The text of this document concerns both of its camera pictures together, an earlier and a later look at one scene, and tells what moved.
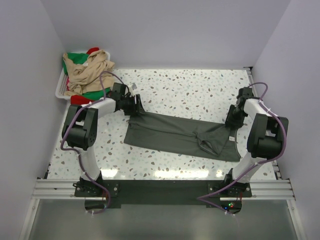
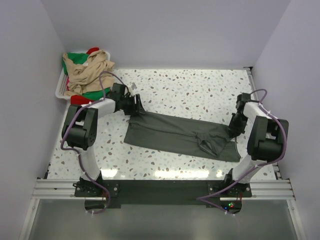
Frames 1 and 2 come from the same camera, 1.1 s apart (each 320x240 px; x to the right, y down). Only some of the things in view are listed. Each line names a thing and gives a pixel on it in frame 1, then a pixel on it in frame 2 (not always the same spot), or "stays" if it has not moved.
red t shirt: [79, 99] stays
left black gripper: [136, 108] stays
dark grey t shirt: [187, 136] stays
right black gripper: [230, 119] to [237, 130]
